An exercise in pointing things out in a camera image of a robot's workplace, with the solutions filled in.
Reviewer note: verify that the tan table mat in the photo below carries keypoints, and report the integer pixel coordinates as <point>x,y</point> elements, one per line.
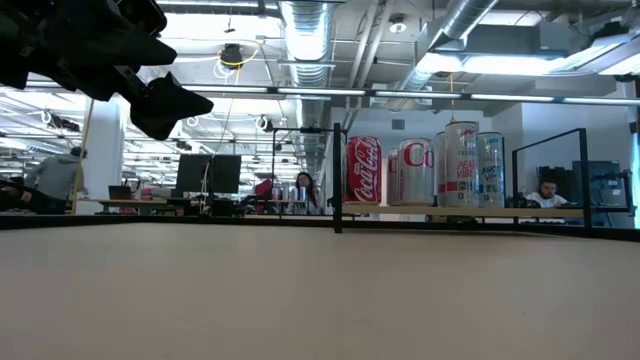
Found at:
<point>320,300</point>

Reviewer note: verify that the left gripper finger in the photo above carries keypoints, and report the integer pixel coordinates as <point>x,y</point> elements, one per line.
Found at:
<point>170,107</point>
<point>150,54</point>

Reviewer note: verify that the red bag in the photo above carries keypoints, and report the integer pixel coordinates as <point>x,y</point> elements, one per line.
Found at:
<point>263,192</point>

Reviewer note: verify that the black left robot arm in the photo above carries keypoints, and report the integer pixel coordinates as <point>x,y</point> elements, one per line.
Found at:
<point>7,60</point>

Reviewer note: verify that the black computer monitor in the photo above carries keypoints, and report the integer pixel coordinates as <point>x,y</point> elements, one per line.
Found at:
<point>192,172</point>
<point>602,182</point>
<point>227,172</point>

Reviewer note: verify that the red cola can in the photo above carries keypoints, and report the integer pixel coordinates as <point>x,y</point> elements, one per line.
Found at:
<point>363,170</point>

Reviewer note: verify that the wooden shelf board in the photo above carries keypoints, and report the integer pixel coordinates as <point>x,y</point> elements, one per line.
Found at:
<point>525,212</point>

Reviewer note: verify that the black aluminium table frame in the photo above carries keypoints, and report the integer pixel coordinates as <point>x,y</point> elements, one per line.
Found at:
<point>150,222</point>

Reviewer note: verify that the silver diet cola can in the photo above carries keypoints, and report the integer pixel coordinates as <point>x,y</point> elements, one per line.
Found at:
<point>416,172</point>

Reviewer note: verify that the person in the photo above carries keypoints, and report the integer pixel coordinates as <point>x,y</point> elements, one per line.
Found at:
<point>547,197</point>
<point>30,200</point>
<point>57,175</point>
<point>305,187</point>

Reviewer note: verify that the wooden office desk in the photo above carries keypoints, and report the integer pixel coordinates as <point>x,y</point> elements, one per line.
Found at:
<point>130,203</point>

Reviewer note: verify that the dark laptop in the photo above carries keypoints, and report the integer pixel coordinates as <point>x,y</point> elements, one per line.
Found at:
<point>120,193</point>

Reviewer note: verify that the overhead light bar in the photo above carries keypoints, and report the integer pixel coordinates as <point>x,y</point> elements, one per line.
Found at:
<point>425,93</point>

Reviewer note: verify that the white slim energy drink can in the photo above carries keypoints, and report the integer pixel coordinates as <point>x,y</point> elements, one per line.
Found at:
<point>491,170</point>
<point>439,170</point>
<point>461,165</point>

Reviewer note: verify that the black metal shelf frame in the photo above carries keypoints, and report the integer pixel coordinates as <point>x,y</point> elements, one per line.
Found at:
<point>338,175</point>

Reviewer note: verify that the silver ventilation duct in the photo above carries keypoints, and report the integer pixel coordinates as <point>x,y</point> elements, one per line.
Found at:
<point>460,20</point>
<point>307,45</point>

